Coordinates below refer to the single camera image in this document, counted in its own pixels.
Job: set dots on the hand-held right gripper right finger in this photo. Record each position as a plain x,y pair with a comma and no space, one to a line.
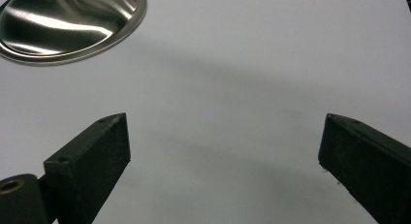
371,172

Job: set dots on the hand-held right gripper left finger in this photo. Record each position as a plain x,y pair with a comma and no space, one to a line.
90,162

